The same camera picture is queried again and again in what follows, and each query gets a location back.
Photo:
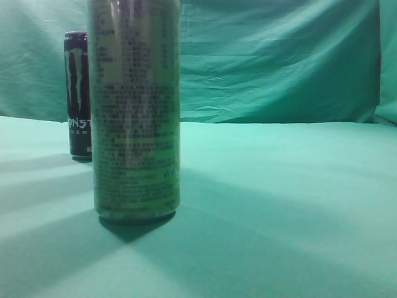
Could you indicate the green Monster energy can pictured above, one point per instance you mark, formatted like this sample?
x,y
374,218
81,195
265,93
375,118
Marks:
x,y
135,108

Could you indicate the green table cloth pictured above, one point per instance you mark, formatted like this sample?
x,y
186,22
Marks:
x,y
267,210

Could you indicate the green backdrop cloth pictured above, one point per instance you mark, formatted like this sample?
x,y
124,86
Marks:
x,y
241,61

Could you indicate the black Monster energy can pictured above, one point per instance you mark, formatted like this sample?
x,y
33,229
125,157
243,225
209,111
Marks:
x,y
78,95

